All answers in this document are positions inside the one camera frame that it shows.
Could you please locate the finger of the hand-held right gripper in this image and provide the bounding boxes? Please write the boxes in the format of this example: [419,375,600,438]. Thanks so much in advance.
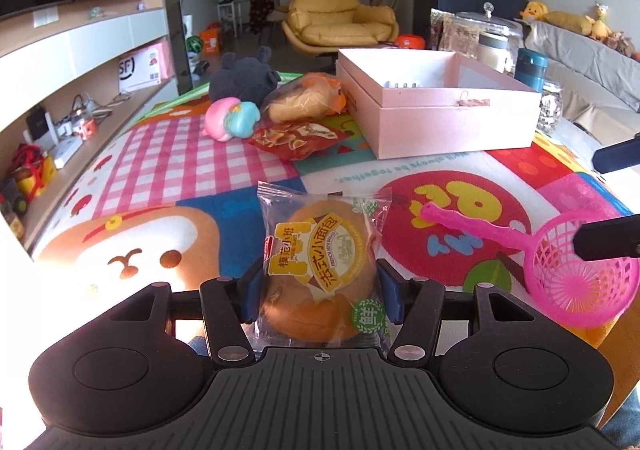
[592,132,640,176]
[572,214,640,261]

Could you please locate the small brown plush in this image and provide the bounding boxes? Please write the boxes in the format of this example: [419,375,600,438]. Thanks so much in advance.
[614,32,638,58]

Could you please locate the white parcel box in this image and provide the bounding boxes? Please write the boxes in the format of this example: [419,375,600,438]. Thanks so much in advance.
[117,42,176,93]

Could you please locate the glass jar of seeds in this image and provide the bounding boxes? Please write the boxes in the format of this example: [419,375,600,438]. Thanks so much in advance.
[535,80,564,135]

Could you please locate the white stool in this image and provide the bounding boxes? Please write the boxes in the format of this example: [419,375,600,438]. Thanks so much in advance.
[217,0,238,36]

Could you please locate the pink plastic strainer scoop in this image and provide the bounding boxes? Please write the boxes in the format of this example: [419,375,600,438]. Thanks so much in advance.
[419,204,640,329]

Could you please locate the pink cardboard box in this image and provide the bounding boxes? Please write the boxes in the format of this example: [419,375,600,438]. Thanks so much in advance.
[335,48,543,160]

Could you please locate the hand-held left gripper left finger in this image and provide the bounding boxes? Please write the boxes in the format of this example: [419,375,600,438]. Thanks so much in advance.
[107,264,263,365]

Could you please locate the red and yellow toy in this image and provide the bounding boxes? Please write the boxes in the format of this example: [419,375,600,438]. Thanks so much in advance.
[10,144,56,203]

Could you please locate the red snack packet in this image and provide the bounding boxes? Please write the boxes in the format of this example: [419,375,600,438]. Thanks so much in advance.
[247,120,353,162]

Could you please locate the black router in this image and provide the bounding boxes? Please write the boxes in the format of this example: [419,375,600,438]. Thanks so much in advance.
[25,106,51,141]

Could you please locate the teal thermos bottle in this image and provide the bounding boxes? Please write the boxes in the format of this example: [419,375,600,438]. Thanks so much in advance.
[514,48,549,93]

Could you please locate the colourful cartoon play mat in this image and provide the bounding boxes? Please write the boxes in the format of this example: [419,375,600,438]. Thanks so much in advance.
[30,72,640,411]

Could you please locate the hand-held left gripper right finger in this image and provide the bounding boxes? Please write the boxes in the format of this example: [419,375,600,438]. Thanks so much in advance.
[375,259,538,365]

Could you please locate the snack packets behind jar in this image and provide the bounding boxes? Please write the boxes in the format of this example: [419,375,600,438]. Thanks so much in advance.
[430,8,458,51]

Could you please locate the dark dotted blanket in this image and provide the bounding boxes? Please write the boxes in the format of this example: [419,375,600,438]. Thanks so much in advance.
[248,0,276,33]

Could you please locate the clear bag of bread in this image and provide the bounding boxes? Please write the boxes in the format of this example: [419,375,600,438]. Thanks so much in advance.
[261,72,348,125]

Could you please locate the orange cardboard box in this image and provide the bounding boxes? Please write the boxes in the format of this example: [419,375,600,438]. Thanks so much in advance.
[199,29,223,53]

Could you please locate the white thermos bottle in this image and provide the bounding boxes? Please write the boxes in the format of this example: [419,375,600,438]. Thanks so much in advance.
[477,31,511,73]

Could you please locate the yellow leather armchair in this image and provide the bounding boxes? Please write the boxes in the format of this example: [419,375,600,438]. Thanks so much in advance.
[280,0,399,56]

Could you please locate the long yellow plush cushion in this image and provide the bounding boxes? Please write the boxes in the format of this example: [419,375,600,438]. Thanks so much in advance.
[542,10,596,36]

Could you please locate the grey sofa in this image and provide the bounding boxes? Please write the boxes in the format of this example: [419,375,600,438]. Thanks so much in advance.
[522,20,640,156]

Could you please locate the yellow giraffe plush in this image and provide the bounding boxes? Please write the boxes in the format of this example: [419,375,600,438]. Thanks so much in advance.
[587,2,615,41]

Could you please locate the yellow duck plush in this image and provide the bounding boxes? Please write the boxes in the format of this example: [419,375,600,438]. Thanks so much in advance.
[520,0,551,23]

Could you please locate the dark grey plush toy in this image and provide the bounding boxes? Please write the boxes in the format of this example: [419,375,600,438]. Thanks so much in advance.
[208,46,282,103]

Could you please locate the packaged round bread bun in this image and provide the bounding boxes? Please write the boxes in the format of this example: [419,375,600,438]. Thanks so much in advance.
[252,181,393,348]

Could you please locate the pink and teal squishy toy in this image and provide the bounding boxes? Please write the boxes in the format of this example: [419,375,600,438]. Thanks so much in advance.
[205,98,261,142]

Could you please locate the glass jar with domed lid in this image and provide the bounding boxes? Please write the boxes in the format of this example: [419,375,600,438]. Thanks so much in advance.
[440,2,523,66]

